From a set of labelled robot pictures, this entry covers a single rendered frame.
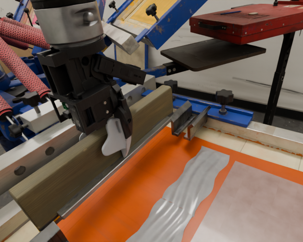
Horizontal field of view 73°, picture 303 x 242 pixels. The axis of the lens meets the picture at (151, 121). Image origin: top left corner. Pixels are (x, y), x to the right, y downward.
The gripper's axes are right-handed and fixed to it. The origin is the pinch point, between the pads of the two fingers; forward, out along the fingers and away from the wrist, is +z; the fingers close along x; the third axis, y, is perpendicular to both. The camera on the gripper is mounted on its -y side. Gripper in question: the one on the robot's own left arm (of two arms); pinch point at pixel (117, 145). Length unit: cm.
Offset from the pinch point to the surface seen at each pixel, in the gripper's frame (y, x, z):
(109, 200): 6.0, 0.8, 9.8
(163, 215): 3.0, 12.1, 9.0
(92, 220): 10.7, 1.3, 9.8
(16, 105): 1.7, -43.2, 1.3
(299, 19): -117, 15, -2
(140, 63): -190, -163, 65
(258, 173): -15.8, 23.0, 9.7
